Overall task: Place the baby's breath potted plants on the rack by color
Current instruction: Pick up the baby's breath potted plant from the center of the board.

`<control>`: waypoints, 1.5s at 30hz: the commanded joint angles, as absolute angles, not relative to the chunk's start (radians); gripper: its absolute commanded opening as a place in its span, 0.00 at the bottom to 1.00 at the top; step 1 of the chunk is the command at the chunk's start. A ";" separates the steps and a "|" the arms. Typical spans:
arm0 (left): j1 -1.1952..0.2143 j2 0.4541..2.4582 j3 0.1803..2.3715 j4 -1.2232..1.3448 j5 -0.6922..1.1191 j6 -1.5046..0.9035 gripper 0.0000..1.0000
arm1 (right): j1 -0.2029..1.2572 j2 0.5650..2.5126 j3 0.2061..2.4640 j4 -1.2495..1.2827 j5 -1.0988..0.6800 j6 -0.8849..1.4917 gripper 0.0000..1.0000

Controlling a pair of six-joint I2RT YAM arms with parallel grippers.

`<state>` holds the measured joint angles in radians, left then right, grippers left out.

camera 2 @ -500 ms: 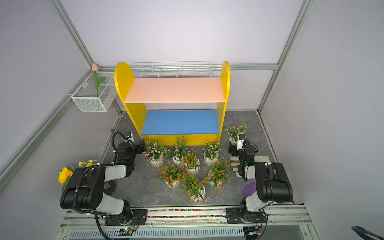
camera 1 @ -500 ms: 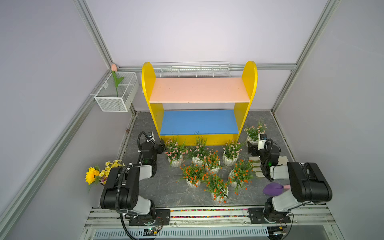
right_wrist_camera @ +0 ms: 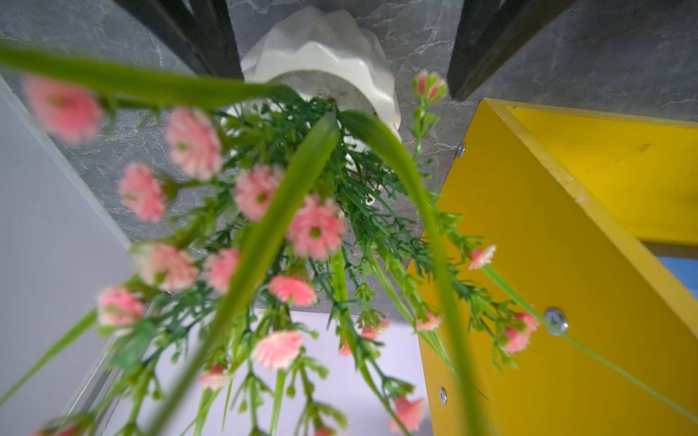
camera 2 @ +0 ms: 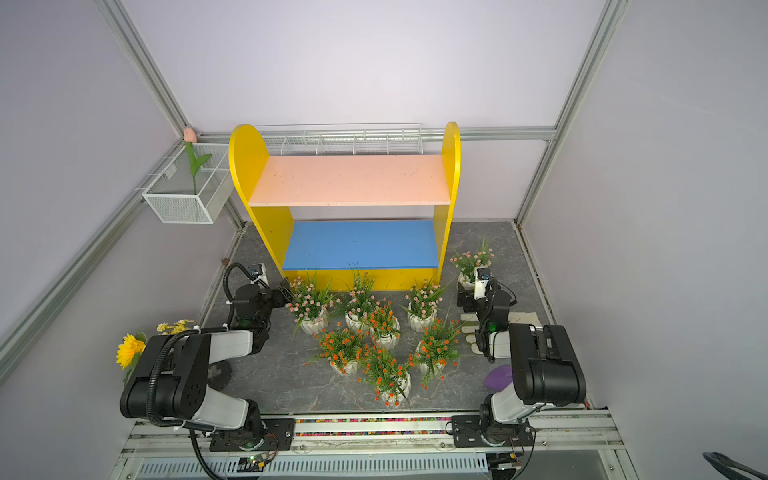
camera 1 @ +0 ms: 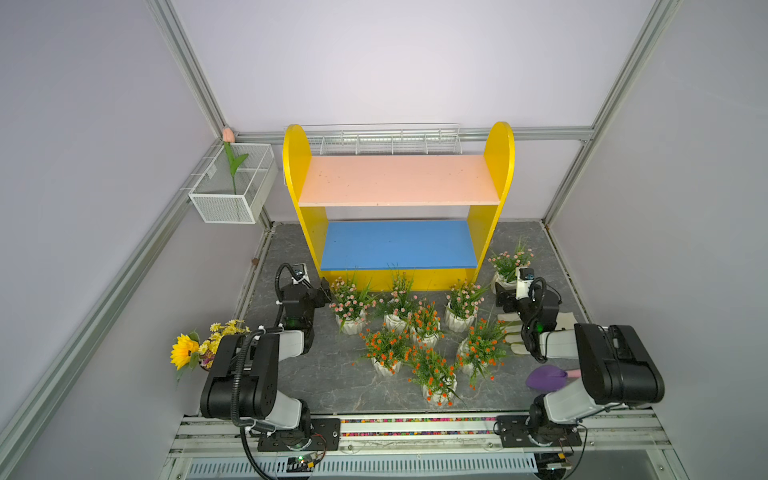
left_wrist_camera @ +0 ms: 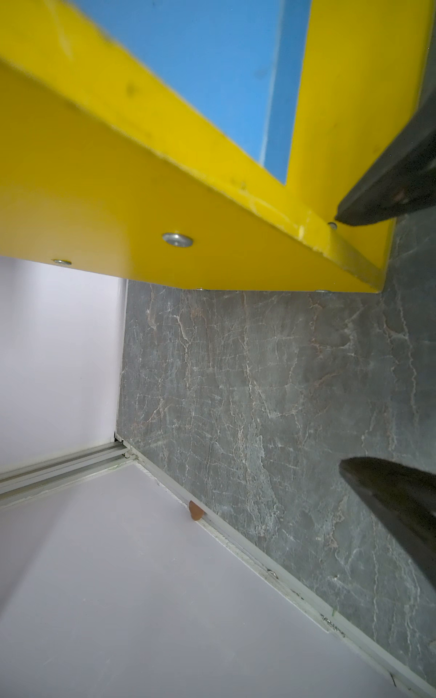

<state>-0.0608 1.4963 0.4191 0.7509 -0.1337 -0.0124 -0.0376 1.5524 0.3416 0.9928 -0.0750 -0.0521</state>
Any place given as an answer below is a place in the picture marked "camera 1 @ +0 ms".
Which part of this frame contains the pink artificial tulip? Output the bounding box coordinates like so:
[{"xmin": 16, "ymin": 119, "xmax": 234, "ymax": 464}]
[{"xmin": 222, "ymin": 127, "xmax": 249, "ymax": 195}]

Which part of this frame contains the orange flower pot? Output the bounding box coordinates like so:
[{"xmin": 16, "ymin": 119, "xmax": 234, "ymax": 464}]
[
  {"xmin": 456, "ymin": 319, "xmax": 510, "ymax": 390},
  {"xmin": 360, "ymin": 325, "xmax": 413, "ymax": 378},
  {"xmin": 405, "ymin": 346, "xmax": 458, "ymax": 408},
  {"xmin": 408, "ymin": 300, "xmax": 441, "ymax": 349}
]

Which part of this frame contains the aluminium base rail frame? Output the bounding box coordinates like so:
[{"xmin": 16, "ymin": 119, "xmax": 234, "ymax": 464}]
[{"xmin": 160, "ymin": 408, "xmax": 688, "ymax": 479}]

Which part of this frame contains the white wire wall basket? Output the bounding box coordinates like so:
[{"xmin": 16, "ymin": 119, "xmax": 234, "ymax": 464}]
[{"xmin": 188, "ymin": 143, "xmax": 278, "ymax": 224}]

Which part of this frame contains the yellow rack with coloured shelves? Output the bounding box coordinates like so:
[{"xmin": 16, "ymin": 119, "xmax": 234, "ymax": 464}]
[{"xmin": 282, "ymin": 122, "xmax": 516, "ymax": 291}]

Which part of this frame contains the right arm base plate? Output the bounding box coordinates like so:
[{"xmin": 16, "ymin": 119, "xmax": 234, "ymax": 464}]
[{"xmin": 492, "ymin": 415, "xmax": 582, "ymax": 448}]

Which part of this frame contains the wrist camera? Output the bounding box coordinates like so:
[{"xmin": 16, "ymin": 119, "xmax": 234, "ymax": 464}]
[
  {"xmin": 515, "ymin": 267, "xmax": 536, "ymax": 300},
  {"xmin": 291, "ymin": 263, "xmax": 312, "ymax": 288}
]

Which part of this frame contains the white grey work glove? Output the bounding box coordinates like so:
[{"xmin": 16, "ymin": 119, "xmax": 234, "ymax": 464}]
[{"xmin": 497, "ymin": 312, "xmax": 578, "ymax": 359}]

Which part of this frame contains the sunflower bouquet in basket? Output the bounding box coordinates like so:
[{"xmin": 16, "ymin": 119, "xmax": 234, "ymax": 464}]
[{"xmin": 170, "ymin": 319, "xmax": 250, "ymax": 382}]

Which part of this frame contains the pink flower pot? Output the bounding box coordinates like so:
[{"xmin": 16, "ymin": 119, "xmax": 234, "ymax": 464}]
[
  {"xmin": 330, "ymin": 277, "xmax": 374, "ymax": 335},
  {"xmin": 488, "ymin": 238, "xmax": 535, "ymax": 294},
  {"xmin": 376, "ymin": 271, "xmax": 420, "ymax": 334},
  {"xmin": 445, "ymin": 280, "xmax": 488, "ymax": 333}
]

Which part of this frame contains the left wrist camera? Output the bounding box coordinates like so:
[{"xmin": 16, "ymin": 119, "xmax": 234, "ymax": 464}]
[{"xmin": 291, "ymin": 263, "xmax": 312, "ymax": 288}]

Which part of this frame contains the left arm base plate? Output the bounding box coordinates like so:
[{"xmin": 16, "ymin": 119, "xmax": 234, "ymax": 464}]
[{"xmin": 257, "ymin": 417, "xmax": 341, "ymax": 453}]

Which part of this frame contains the purple trowel pink handle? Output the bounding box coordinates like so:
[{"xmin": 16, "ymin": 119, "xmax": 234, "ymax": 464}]
[{"xmin": 525, "ymin": 364, "xmax": 582, "ymax": 393}]

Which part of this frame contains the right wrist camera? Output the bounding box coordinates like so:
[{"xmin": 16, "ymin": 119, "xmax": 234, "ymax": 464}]
[{"xmin": 515, "ymin": 267, "xmax": 536, "ymax": 300}]

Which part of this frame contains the white wire rail basket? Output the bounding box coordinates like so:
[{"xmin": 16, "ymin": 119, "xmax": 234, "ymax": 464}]
[{"xmin": 302, "ymin": 123, "xmax": 463, "ymax": 156}]

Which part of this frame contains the pink flower pot far right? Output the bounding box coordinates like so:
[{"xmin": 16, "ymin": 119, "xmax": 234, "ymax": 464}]
[{"xmin": 488, "ymin": 238, "xmax": 535, "ymax": 294}]

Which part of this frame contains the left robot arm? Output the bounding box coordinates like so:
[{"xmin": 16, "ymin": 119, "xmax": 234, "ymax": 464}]
[{"xmin": 200, "ymin": 280, "xmax": 330, "ymax": 450}]

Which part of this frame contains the pink flower pot far left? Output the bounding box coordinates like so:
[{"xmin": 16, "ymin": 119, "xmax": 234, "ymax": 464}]
[{"xmin": 330, "ymin": 277, "xmax": 374, "ymax": 335}]

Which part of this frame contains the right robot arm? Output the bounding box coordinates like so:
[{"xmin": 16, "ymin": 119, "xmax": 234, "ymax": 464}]
[{"xmin": 494, "ymin": 268, "xmax": 665, "ymax": 447}]

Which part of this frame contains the pink flower pot middle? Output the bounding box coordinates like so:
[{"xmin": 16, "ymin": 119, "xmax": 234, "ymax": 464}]
[{"xmin": 376, "ymin": 271, "xmax": 420, "ymax": 334}]

